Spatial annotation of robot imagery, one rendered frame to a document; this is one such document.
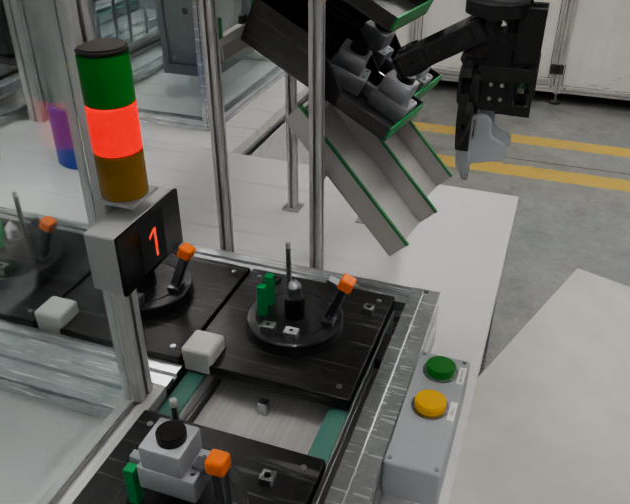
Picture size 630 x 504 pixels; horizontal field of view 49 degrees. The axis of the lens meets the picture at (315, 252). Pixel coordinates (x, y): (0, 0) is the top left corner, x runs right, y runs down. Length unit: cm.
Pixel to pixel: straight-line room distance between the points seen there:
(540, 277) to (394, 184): 182
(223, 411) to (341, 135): 51
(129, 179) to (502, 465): 61
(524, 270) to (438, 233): 156
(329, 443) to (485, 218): 80
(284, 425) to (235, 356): 12
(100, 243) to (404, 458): 42
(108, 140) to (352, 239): 80
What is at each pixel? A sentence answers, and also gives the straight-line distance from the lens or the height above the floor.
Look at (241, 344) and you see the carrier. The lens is 98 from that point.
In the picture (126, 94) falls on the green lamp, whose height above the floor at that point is 137.
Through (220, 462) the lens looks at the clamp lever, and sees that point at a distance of 69.
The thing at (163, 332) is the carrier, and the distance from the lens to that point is 102.
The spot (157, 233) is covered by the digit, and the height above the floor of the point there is 121.
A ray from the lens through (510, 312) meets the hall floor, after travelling 274.
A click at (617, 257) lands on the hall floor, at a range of 323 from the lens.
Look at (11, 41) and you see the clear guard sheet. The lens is 66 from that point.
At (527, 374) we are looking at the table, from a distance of 115.
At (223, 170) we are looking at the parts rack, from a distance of 116.
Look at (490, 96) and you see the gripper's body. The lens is 81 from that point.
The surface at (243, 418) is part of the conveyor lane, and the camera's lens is 95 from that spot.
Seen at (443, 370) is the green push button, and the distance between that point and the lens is 95.
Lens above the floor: 160
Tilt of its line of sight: 32 degrees down
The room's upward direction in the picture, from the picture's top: straight up
